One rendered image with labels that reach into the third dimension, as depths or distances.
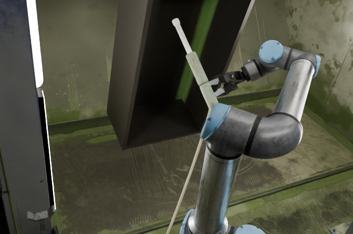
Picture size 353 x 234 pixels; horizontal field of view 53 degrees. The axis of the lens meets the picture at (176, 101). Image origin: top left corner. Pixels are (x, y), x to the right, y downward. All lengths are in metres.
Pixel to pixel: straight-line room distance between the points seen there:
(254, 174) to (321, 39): 1.55
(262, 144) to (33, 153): 0.91
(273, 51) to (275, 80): 2.51
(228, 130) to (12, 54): 0.73
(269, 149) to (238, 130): 0.09
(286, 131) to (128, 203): 1.76
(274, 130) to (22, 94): 0.85
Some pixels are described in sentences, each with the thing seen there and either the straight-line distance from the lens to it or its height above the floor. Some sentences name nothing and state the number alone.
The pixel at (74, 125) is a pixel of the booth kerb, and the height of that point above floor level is 0.12.
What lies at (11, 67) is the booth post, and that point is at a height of 1.41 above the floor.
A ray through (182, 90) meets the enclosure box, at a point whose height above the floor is 0.62.
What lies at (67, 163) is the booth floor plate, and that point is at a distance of 2.88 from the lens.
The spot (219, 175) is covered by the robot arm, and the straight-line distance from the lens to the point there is 1.10.
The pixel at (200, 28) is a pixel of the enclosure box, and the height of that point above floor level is 1.17.
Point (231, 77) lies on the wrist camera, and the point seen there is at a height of 1.31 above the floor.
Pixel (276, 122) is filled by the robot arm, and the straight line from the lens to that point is 1.00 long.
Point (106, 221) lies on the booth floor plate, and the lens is 2.50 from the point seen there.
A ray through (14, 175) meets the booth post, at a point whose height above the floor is 0.93.
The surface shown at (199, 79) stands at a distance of 1.57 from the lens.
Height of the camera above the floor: 2.03
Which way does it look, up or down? 33 degrees down
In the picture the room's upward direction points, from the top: 8 degrees clockwise
